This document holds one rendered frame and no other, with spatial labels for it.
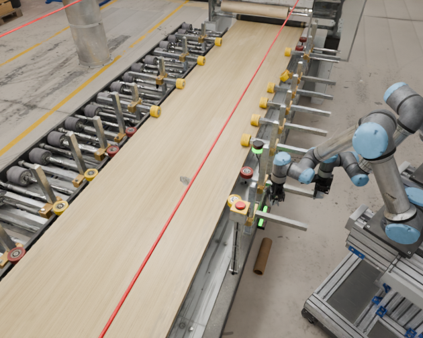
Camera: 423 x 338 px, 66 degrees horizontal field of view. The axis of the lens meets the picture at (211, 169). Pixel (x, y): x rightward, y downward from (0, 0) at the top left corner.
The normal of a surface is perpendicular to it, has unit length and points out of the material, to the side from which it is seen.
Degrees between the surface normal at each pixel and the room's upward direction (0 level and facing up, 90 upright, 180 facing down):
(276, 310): 0
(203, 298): 0
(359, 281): 0
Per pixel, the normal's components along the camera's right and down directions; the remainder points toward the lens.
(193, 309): 0.00, -0.73
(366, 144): -0.65, 0.44
